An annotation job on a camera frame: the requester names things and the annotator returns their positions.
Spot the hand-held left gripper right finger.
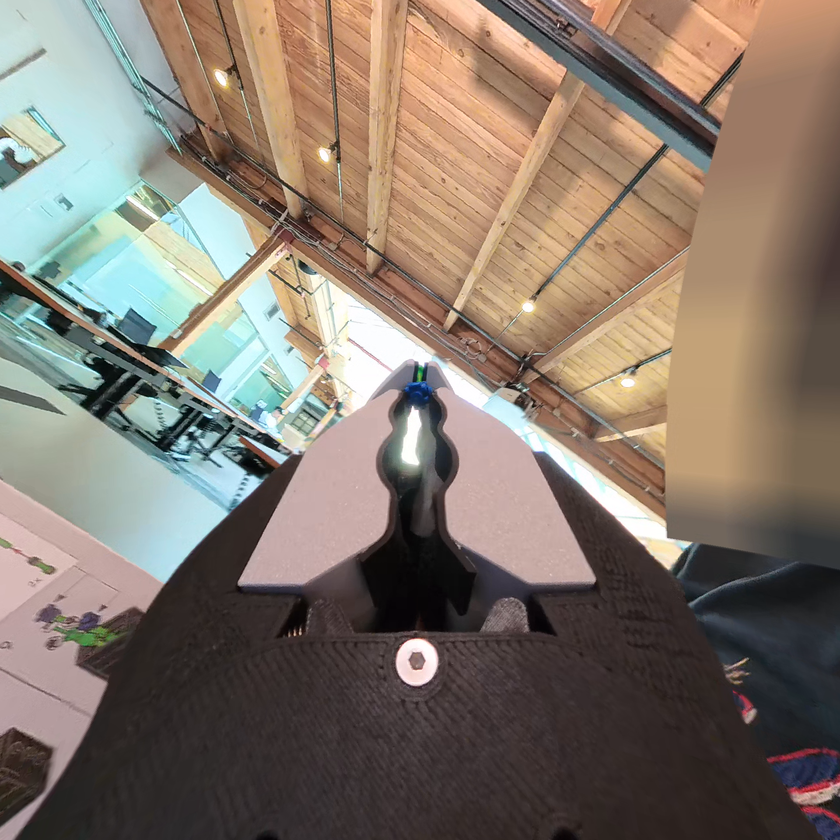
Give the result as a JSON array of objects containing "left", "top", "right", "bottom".
[{"left": 423, "top": 390, "right": 597, "bottom": 615}]

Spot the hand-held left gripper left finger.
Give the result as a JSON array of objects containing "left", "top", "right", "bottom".
[{"left": 239, "top": 390, "right": 416, "bottom": 615}]

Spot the white instruction booklet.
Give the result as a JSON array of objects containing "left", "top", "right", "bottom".
[{"left": 0, "top": 515, "right": 161, "bottom": 830}]

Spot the grey desk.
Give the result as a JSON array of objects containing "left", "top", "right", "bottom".
[{"left": 0, "top": 322, "right": 283, "bottom": 585}]

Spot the wooden table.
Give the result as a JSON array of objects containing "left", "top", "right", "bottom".
[
  {"left": 237, "top": 434, "right": 292, "bottom": 476},
  {"left": 0, "top": 256, "right": 283, "bottom": 460}
]

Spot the black office chair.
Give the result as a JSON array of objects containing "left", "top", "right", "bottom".
[{"left": 116, "top": 309, "right": 191, "bottom": 410}]

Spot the person's dark clothing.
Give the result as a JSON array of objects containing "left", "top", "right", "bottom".
[{"left": 672, "top": 541, "right": 840, "bottom": 821}]

